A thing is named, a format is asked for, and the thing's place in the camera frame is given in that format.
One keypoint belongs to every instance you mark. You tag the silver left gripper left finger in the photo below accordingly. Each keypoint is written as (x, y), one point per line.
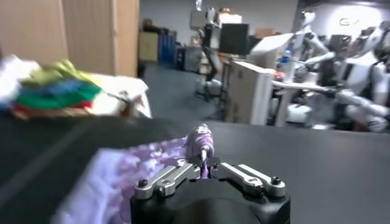
(170, 179)

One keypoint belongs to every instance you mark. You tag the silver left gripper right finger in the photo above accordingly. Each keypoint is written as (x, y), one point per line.
(246, 178)

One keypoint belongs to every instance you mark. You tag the lavender t-shirt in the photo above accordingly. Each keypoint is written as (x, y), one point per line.
(122, 176)

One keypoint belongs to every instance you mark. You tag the white humanoid robot raised arm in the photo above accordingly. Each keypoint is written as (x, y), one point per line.
(310, 39)

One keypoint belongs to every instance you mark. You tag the white robot base black legs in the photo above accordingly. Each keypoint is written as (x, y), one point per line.
(210, 61)

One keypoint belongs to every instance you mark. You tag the large black table cover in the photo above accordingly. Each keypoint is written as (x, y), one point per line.
(304, 158)

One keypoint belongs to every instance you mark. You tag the tall white cardboard box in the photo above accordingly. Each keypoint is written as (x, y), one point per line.
(250, 94)

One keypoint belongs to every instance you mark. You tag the white standing desk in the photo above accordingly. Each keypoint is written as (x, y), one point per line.
(292, 88)

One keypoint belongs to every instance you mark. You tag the clear water bottle blue cap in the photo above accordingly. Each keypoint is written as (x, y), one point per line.
(286, 64)

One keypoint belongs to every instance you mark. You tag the white curved panel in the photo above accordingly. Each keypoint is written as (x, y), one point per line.
(269, 48)

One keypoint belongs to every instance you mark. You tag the green garment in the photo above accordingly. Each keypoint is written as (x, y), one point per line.
(61, 99)

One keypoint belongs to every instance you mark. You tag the black monitor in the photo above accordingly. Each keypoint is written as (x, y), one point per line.
(234, 39)

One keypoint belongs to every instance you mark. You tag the beige garment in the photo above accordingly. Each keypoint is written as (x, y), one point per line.
(45, 113)

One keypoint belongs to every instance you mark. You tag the yellow-green garment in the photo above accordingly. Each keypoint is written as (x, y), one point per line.
(58, 74)

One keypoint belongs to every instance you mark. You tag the bamboo folding screen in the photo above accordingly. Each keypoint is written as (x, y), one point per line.
(85, 33)

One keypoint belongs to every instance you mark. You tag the white cloth heap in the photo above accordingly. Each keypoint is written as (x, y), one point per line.
(12, 76)

